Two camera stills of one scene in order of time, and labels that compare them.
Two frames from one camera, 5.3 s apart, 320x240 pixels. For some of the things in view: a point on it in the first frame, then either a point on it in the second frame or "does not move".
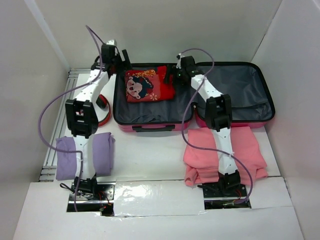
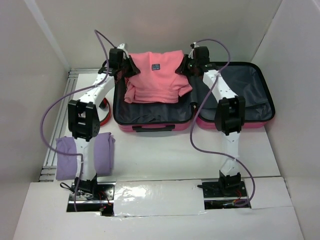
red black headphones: x=102 y=101 does not move
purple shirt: x=66 y=155 does not move
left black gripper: x=127 y=65 to x=133 y=69
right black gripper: x=175 y=76 to x=188 y=66
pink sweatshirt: x=201 y=159 to x=157 y=81
